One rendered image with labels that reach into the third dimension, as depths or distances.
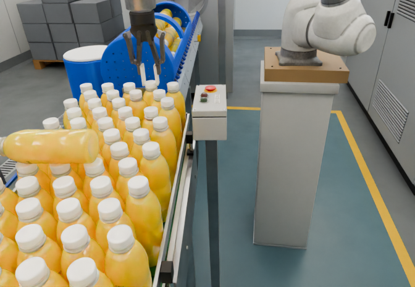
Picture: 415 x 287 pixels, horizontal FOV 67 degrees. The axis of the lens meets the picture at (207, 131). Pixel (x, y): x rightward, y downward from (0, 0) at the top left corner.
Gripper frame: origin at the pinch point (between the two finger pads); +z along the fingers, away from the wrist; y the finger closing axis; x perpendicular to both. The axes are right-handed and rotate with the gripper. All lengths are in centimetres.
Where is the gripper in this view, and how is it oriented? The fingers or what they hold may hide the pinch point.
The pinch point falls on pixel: (149, 74)
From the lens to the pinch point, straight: 107.9
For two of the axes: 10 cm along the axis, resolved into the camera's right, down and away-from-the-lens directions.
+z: 0.3, 8.6, 5.0
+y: -10.0, 0.1, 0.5
